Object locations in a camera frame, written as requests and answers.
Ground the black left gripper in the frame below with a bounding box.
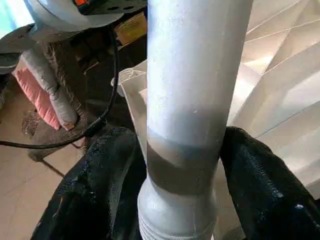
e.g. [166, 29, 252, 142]
[71, 0, 145, 16]

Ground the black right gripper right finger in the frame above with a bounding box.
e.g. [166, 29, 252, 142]
[219, 126, 320, 240]

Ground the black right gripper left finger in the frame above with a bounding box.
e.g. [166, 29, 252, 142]
[31, 126, 138, 240]

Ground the white plastic table top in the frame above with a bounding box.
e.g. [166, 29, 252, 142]
[111, 0, 320, 198]

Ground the white plastic table leg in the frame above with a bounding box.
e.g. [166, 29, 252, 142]
[136, 0, 252, 240]

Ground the brown cardboard box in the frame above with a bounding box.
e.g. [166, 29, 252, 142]
[113, 11, 148, 47]

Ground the pink ribbed cushion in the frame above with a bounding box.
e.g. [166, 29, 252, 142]
[13, 67, 63, 130]

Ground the grey padded post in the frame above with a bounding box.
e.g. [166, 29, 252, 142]
[21, 42, 77, 131]

